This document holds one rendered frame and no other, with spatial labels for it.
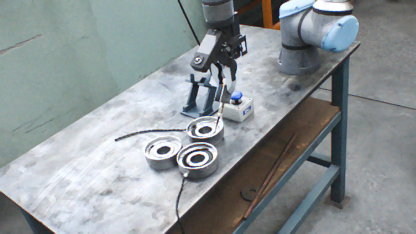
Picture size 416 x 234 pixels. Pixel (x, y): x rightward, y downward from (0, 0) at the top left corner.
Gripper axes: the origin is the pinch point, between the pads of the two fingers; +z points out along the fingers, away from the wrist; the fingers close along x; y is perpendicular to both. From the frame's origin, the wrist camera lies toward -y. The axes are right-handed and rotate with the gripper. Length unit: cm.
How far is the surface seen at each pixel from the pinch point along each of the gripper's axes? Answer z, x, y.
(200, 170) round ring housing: 9.7, -7.8, -20.9
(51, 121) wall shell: 71, 164, 9
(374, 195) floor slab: 93, -15, 73
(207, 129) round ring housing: 11.2, 4.0, -5.4
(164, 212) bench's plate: 12.9, -7.6, -33.9
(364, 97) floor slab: 94, 26, 152
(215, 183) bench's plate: 13.1, -11.2, -20.0
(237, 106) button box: 8.6, 0.9, 4.9
